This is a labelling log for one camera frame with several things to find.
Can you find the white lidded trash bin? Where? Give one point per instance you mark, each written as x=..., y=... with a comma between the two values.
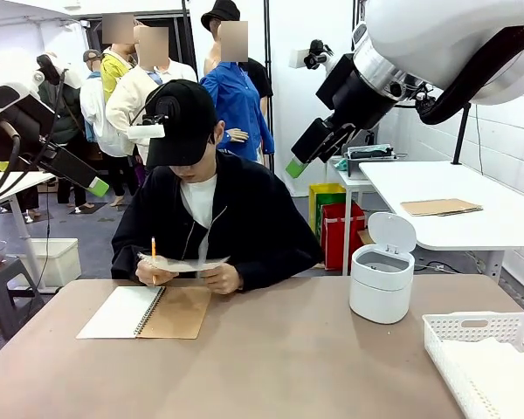
x=377, y=292

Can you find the wrist camera with clamp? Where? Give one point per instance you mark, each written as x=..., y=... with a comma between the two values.
x=48, y=70
x=316, y=54

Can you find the person's left forearm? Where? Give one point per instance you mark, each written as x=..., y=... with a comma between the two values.
x=284, y=262

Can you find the left wrist camera with clamp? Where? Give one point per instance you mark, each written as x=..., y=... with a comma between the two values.
x=48, y=70

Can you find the wrinkled white paper sheet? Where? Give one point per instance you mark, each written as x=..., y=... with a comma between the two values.
x=188, y=263

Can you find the mannequin in blue shirt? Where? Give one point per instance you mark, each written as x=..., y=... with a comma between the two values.
x=236, y=96

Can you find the grey tray with tools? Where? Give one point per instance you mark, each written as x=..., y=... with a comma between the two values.
x=371, y=157

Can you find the right wrist camera with clamp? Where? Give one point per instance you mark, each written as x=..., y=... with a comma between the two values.
x=316, y=54

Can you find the small white side table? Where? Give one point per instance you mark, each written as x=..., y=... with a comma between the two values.
x=347, y=227

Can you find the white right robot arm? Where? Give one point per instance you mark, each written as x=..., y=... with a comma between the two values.
x=441, y=35

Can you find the mannequin in cream jacket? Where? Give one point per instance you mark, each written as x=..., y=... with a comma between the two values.
x=126, y=100

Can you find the flat brown cardboard piece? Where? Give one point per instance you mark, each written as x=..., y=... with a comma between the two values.
x=441, y=206

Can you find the black stand pole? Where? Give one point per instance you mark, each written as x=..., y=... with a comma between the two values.
x=356, y=11
x=267, y=43

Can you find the person's right forearm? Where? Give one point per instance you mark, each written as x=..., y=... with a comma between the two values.
x=126, y=257

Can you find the red bag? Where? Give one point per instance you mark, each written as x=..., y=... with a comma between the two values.
x=342, y=240

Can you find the grey plastic stool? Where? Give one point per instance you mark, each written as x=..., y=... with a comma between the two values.
x=4, y=279

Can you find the person's right hand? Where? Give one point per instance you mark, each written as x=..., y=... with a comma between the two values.
x=150, y=275

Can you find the white storage box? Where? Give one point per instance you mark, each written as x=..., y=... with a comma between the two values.
x=61, y=262

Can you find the black mount post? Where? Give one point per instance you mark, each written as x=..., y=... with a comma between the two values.
x=460, y=139

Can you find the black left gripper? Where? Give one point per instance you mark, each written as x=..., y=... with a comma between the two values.
x=24, y=124

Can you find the spiral notebook with brown cover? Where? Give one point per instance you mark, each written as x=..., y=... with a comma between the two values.
x=122, y=312

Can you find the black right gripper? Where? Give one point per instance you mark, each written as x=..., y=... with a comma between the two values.
x=353, y=96

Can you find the large white table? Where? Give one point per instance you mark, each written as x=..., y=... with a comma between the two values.
x=484, y=183

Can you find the person in black jacket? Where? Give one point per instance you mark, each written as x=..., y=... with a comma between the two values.
x=253, y=205

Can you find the white perforated plastic basket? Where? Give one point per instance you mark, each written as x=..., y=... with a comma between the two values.
x=436, y=349

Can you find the yellow and green bag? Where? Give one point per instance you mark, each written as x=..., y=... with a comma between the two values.
x=316, y=205

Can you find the person's left hand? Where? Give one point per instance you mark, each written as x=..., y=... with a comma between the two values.
x=225, y=279

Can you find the mannequin in black shirt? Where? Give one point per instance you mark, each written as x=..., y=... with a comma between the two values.
x=261, y=78

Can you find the teal cloth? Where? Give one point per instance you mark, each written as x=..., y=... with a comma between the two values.
x=339, y=165

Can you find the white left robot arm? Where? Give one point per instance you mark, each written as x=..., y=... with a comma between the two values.
x=13, y=70

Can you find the white head-mounted camera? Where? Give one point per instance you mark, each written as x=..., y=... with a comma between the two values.
x=146, y=131

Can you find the black bucket hat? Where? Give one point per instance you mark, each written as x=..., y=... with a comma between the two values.
x=220, y=13

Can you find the black baseball cap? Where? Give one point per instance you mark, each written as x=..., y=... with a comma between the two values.
x=183, y=126

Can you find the yellow pencil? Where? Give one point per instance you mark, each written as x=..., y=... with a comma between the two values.
x=153, y=249

